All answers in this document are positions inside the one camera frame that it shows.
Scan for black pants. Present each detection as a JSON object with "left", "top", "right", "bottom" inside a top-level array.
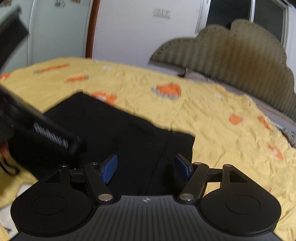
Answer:
[{"left": 45, "top": 92, "right": 195, "bottom": 196}]

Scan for yellow carrot print bedsheet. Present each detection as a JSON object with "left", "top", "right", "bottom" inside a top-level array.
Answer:
[{"left": 1, "top": 57, "right": 295, "bottom": 240}]

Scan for black white patterned cloth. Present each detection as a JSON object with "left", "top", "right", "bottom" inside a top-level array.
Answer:
[{"left": 280, "top": 128, "right": 296, "bottom": 148}]

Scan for frosted glass wardrobe door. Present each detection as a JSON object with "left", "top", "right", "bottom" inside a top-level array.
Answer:
[{"left": 1, "top": 0, "right": 93, "bottom": 73}]

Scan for olive padded headboard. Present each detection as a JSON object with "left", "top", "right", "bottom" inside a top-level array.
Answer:
[{"left": 150, "top": 19, "right": 295, "bottom": 120}]

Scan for dark window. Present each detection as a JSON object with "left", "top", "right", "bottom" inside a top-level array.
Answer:
[{"left": 195, "top": 0, "right": 290, "bottom": 47}]

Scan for brown wooden door frame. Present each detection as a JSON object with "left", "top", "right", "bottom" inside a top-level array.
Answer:
[{"left": 85, "top": 0, "right": 101, "bottom": 58}]

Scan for white wall socket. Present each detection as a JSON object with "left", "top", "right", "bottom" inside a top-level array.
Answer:
[{"left": 154, "top": 8, "right": 171, "bottom": 19}]

